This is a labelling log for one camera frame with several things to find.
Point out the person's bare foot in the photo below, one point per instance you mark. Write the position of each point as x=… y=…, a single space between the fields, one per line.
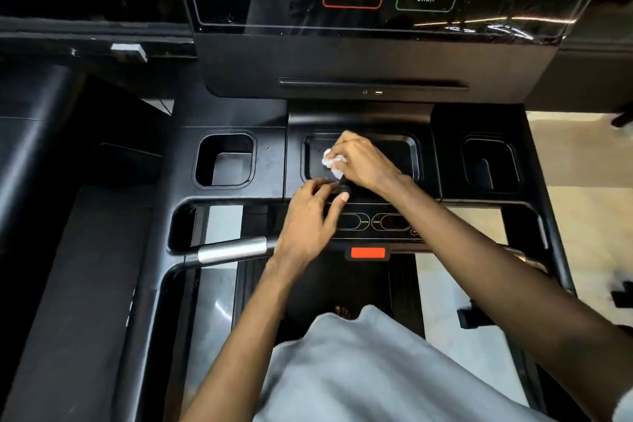
x=343 y=312

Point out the person's right hand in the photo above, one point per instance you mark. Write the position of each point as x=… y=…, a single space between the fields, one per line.
x=366 y=165

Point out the small white wipe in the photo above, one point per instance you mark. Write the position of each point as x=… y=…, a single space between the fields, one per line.
x=333 y=162

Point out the person's left forearm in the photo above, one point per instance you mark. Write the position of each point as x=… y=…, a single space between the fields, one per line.
x=237 y=357

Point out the black treadmill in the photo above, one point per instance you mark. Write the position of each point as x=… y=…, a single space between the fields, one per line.
x=376 y=71
x=69 y=239

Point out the person's left hand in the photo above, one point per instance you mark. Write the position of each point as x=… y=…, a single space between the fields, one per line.
x=307 y=224

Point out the person's right forearm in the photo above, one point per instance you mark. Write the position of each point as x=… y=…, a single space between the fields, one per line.
x=514 y=288

